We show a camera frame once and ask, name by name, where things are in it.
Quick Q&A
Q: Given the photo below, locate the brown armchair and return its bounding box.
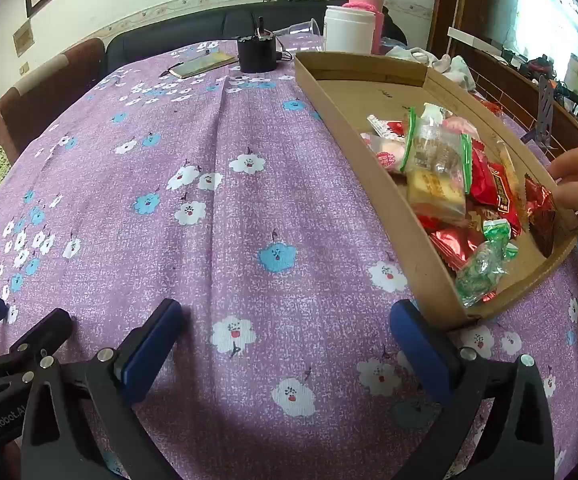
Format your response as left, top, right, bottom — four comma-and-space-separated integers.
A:
0, 37, 107, 161

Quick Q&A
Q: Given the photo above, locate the shallow cardboard box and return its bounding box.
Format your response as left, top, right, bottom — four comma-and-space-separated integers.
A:
294, 51, 578, 333

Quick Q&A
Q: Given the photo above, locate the black cylindrical device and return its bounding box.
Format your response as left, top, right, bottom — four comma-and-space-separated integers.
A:
236, 17, 282, 75

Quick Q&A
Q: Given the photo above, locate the red snack packet dark emblem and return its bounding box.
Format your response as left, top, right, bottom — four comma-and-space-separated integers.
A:
486, 160, 524, 237

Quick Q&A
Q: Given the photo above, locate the dark red foil snack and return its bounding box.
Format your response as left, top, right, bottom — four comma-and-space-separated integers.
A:
524, 175, 556, 213

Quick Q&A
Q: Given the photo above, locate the small wall plaque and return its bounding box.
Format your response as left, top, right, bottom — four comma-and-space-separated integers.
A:
12, 19, 35, 57

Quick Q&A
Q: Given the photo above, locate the clear plastic cup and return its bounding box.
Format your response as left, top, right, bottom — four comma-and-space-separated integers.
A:
274, 17, 322, 41

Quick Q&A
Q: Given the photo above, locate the white plastic jar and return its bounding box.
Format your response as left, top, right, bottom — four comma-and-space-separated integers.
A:
324, 5, 377, 56

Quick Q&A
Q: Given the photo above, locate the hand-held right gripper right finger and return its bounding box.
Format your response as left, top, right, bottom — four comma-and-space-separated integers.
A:
389, 300, 556, 480

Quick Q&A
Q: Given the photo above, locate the white box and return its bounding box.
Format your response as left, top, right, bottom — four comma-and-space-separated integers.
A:
446, 27, 494, 53

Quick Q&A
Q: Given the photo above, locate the large pink snack packet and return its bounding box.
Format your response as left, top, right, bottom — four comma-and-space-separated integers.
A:
443, 115, 480, 142

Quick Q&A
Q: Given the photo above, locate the small glossy red snack packet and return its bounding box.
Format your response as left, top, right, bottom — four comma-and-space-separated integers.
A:
429, 227, 484, 273

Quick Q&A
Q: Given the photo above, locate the white cloth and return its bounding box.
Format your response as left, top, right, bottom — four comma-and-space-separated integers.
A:
384, 46, 477, 92

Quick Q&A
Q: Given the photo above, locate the yellow cake packet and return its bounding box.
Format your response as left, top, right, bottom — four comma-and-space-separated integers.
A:
406, 167, 470, 226
496, 142, 524, 201

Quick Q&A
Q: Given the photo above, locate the small pink snack packet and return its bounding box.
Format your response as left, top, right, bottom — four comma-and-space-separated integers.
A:
360, 132, 410, 173

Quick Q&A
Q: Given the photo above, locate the notebook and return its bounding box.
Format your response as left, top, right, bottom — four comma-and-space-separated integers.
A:
169, 51, 239, 80

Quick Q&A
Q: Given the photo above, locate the brown-red snack packet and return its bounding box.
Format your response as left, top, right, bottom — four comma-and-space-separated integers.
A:
531, 207, 557, 257

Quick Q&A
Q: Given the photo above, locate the clear green-edged snack packet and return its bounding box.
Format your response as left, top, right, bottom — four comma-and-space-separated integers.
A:
399, 104, 474, 197

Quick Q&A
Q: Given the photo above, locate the black leather sofa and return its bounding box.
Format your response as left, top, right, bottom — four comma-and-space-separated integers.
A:
105, 0, 410, 68

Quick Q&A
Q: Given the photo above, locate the wooden cabinet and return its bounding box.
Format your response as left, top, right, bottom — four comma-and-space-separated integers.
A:
429, 0, 578, 161

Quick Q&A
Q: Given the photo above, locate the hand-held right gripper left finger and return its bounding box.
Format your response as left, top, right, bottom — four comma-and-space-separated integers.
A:
19, 299, 185, 480

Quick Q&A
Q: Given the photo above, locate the etched glass window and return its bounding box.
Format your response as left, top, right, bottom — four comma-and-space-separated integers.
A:
489, 0, 578, 86

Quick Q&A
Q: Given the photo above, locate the black metal stand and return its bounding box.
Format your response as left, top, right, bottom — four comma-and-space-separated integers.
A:
521, 76, 557, 148

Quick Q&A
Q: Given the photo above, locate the white and red snack packet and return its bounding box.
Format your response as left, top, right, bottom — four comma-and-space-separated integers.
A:
367, 114, 409, 141

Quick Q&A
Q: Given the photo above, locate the purple floral tablecloth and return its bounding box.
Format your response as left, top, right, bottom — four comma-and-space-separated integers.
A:
0, 37, 578, 480

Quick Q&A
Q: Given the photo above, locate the clear green wrapped candy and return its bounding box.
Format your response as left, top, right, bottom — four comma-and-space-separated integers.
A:
454, 240, 520, 308

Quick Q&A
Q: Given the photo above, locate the green and white candy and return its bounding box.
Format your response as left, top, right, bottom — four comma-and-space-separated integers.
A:
483, 219, 514, 247

